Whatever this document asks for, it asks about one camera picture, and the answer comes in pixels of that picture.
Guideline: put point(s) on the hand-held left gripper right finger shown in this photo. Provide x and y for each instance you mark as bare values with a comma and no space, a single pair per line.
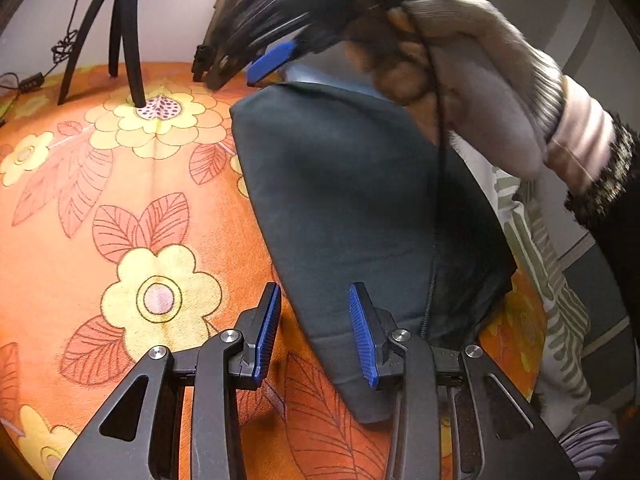
362,340

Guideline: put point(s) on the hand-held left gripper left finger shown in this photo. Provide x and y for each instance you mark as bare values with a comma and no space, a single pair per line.
265,330

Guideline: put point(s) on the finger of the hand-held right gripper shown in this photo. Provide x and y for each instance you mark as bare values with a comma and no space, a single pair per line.
235,55
272,62

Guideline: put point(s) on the dark green pants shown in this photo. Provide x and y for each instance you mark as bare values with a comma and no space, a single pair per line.
340,185

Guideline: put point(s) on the person's right forearm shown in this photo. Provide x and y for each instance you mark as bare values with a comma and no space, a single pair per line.
580,135

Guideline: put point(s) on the person's right hand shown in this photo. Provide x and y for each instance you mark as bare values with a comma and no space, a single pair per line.
480,75

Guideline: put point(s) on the black tabletop tripod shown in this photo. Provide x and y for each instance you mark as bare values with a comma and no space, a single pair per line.
125,20

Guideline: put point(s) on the orange floral blanket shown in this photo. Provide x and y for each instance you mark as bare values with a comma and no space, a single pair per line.
100,160

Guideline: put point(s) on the green striped white towel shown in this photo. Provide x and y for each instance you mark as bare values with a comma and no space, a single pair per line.
560,310

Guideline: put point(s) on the black usb hub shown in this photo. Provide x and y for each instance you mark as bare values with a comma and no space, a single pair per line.
31,83

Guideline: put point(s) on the lilac striped cloth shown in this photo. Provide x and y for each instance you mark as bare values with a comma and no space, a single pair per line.
590,445

